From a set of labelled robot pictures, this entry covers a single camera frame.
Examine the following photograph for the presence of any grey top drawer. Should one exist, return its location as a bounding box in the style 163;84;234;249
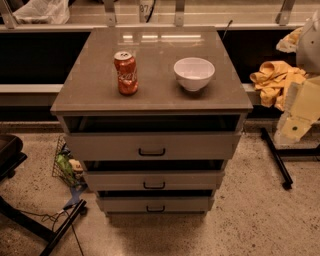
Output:
65;132;241;161

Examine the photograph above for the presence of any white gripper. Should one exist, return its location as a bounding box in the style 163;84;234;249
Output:
274;76;320;144

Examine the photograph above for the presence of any white bowl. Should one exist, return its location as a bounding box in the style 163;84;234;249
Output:
174;57;216;92

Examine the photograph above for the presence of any grey drawer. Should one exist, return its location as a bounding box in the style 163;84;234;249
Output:
65;132;241;161
96;197;214;213
84;170;224;191

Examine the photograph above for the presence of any black floor cable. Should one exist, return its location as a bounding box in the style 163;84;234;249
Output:
19;208;85;256

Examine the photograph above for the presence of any black stand leg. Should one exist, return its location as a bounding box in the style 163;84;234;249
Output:
260;128;320;190

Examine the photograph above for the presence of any grey drawer cabinet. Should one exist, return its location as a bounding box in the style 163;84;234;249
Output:
50;26;254;216

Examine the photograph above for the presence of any red cola can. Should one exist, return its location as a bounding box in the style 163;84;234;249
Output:
114;51;138;95

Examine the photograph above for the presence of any black chair base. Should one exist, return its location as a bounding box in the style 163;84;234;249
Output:
0;133;89;256

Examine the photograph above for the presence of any grey bottom drawer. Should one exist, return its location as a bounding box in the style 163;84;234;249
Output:
96;197;214;213

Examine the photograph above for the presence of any grey middle drawer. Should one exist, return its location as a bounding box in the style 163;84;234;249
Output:
84;170;224;191

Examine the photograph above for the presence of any white plastic bag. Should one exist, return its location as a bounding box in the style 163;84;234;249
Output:
13;0;70;24

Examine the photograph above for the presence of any yellow crumpled cloth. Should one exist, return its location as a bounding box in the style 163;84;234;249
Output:
250;61;307;111

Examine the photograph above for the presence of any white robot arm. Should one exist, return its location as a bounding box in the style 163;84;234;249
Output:
274;10;320;144

